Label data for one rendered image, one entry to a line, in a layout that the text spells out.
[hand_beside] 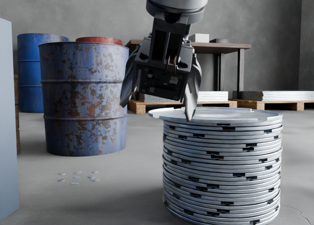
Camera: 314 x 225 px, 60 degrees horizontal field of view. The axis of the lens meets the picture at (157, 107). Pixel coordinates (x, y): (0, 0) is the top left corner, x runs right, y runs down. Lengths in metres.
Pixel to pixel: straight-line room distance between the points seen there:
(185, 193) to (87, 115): 0.67
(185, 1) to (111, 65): 0.92
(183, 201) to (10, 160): 0.41
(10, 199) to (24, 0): 3.60
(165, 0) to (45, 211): 0.58
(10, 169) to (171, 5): 0.56
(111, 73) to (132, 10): 2.98
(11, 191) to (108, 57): 0.68
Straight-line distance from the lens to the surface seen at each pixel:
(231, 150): 0.58
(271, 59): 4.94
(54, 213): 0.73
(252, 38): 4.78
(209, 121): 0.49
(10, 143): 0.72
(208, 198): 0.61
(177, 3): 0.31
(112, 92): 1.21
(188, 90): 0.42
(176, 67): 0.34
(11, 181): 0.74
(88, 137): 1.20
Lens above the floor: 0.30
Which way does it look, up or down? 4 degrees down
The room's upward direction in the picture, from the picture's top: straight up
